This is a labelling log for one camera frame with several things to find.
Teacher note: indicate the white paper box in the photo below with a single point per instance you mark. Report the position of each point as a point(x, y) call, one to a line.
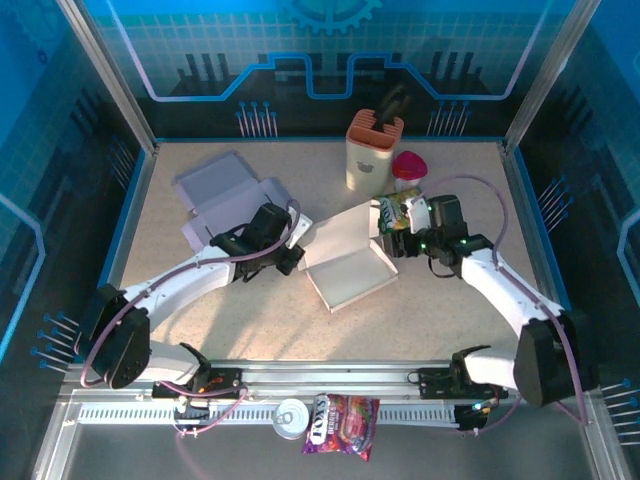
point(220, 185)
point(345, 280)

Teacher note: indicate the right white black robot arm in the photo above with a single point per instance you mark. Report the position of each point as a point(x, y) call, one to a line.
point(500, 290)

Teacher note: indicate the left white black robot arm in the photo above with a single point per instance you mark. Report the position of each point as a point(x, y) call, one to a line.
point(175, 287)

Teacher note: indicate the black electronics box with LEDs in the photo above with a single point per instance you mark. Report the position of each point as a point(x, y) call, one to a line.
point(472, 417)

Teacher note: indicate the yellow Foxs candy bag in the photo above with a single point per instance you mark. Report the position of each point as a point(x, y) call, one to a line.
point(392, 215)

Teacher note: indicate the pink lid plastic container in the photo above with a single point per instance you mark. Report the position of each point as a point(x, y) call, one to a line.
point(409, 165)

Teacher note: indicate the cream knife block orange top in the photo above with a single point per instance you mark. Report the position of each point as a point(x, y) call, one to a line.
point(367, 165)

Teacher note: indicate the silver tin can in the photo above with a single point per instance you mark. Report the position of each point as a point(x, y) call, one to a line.
point(290, 417)

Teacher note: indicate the purple Foxs berries candy bag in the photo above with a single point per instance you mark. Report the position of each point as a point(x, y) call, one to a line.
point(340, 425)

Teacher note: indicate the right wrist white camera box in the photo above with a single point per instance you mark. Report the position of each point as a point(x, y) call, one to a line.
point(419, 215)

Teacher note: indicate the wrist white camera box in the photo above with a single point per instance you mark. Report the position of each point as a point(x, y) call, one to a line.
point(419, 215)
point(300, 230)

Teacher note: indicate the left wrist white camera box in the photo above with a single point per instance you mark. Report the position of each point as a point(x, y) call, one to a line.
point(300, 230)

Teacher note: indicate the aluminium frame rail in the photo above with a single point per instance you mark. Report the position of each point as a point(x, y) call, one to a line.
point(325, 375)

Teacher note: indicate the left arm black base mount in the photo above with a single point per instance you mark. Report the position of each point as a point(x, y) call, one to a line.
point(225, 382)

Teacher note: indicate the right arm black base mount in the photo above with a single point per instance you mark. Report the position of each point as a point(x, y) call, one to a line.
point(435, 382)

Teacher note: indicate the aluminium frame post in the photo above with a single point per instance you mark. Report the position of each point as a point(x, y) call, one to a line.
point(545, 75)
point(110, 80)

